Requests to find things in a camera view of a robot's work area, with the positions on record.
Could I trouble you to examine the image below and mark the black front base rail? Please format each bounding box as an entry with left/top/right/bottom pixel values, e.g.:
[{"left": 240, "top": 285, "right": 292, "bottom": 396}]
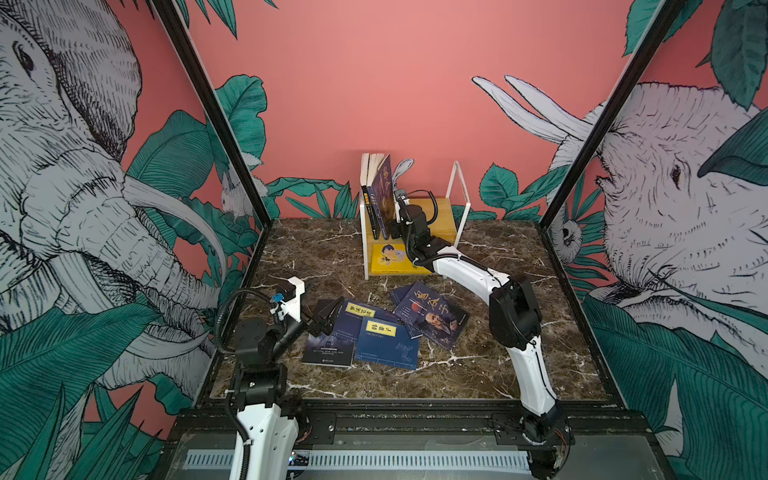
[{"left": 149, "top": 398, "right": 676, "bottom": 480}]

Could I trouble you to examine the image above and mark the dark purple book white strip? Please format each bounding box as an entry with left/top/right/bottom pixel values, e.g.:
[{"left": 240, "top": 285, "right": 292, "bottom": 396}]
[{"left": 302, "top": 333, "right": 357, "bottom": 368}]

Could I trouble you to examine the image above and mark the dark brown standing book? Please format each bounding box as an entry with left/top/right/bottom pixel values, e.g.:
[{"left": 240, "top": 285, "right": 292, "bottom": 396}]
[{"left": 360, "top": 153, "right": 381, "bottom": 239}]

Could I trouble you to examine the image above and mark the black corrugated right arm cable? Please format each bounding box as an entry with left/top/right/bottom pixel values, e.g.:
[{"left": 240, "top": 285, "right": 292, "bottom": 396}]
[{"left": 410, "top": 188, "right": 440, "bottom": 226}]

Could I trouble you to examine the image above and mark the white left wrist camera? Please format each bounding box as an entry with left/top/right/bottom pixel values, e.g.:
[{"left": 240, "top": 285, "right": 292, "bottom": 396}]
[{"left": 270, "top": 276, "right": 305, "bottom": 323}]

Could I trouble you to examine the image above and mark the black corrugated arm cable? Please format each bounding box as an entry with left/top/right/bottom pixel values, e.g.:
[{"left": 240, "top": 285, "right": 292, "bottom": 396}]
[
  {"left": 410, "top": 188, "right": 440, "bottom": 226},
  {"left": 214, "top": 287, "right": 274, "bottom": 352}
]

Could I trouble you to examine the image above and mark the navy book under purple books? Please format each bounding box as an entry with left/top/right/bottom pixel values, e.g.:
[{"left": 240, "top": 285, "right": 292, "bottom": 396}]
[{"left": 389, "top": 284, "right": 413, "bottom": 306}]

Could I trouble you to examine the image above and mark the white slotted cable duct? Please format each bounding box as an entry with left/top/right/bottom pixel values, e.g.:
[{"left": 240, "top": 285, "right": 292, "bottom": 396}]
[{"left": 181, "top": 449, "right": 532, "bottom": 475}]

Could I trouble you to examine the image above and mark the white frame wooden bookshelf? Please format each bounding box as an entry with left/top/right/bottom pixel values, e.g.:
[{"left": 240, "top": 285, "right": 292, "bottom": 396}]
[{"left": 359, "top": 153, "right": 471, "bottom": 279}]

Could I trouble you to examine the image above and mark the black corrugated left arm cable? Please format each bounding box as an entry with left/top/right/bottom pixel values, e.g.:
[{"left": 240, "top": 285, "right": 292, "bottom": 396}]
[{"left": 214, "top": 287, "right": 274, "bottom": 352}]

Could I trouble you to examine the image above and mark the navy book with yellow label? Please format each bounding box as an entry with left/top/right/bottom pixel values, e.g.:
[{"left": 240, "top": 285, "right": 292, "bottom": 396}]
[{"left": 332, "top": 300, "right": 399, "bottom": 342}]

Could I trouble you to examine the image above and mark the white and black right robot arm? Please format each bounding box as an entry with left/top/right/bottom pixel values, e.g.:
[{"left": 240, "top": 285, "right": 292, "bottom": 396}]
[{"left": 397, "top": 198, "right": 571, "bottom": 445}]

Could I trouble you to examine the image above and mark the black frame post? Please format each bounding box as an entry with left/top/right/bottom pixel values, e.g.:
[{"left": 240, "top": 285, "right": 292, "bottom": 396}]
[
  {"left": 152, "top": 0, "right": 272, "bottom": 231},
  {"left": 538, "top": 0, "right": 686, "bottom": 230}
]

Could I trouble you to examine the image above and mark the yellow cartoon cover book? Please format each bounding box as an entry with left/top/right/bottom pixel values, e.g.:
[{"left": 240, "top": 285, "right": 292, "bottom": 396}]
[{"left": 370, "top": 243, "right": 430, "bottom": 275}]

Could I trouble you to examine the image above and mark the blue book with yellow label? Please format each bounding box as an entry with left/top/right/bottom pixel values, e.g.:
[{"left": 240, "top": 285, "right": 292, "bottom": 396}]
[{"left": 355, "top": 318, "right": 419, "bottom": 371}]

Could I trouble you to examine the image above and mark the black left frame post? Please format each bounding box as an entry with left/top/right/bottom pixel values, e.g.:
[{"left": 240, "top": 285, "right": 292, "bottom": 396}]
[{"left": 152, "top": 0, "right": 272, "bottom": 231}]

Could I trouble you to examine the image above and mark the black right frame post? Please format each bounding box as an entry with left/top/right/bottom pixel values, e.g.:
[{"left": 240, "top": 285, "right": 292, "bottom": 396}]
[{"left": 538, "top": 0, "right": 686, "bottom": 230}]

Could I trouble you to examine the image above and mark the purple book with old man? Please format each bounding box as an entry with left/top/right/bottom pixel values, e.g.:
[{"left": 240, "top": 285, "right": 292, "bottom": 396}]
[{"left": 373, "top": 153, "right": 395, "bottom": 240}]

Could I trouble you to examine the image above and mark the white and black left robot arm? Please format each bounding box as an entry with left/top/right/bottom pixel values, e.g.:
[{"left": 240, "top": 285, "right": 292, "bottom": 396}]
[{"left": 224, "top": 294, "right": 343, "bottom": 479}]

